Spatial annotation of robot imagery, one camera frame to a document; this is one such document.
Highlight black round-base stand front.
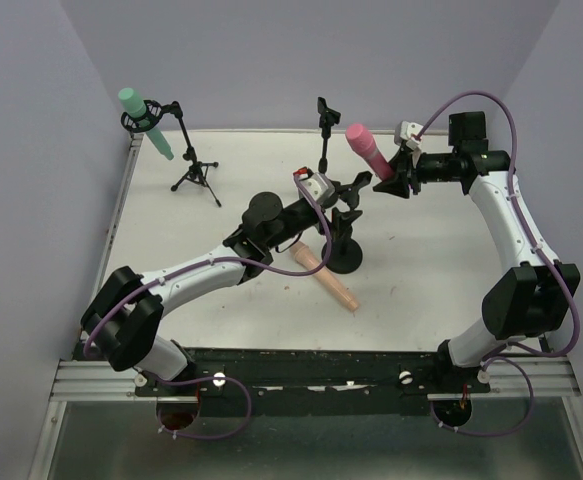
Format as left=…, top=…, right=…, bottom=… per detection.
left=326, top=199, right=363, bottom=274

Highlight black round-base stand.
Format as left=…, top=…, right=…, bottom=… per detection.
left=326, top=199, right=363, bottom=274
left=317, top=97, right=341, bottom=174

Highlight pink toy microphone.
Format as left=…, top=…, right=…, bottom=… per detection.
left=345, top=123, right=394, bottom=181

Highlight black tripod shock-mount stand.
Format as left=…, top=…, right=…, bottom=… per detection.
left=126, top=99, right=222, bottom=207

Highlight green toy microphone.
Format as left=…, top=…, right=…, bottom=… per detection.
left=118, top=87, right=174, bottom=161

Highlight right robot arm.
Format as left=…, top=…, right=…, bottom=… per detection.
left=374, top=112, right=580, bottom=368

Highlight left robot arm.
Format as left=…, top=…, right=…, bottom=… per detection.
left=81, top=168, right=372, bottom=381

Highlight black round-base stand rear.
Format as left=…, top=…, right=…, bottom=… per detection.
left=317, top=97, right=341, bottom=174

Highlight peach toy microphone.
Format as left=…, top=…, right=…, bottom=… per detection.
left=290, top=241, right=360, bottom=312

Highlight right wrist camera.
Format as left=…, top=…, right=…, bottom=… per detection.
left=394, top=121, right=423, bottom=151

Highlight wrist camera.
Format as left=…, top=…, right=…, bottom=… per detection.
left=394, top=121, right=423, bottom=151
left=294, top=169, right=335, bottom=208

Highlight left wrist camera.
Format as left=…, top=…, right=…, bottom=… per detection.
left=294, top=169, right=335, bottom=208

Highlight black front mounting rail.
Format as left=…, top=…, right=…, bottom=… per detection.
left=131, top=348, right=487, bottom=423

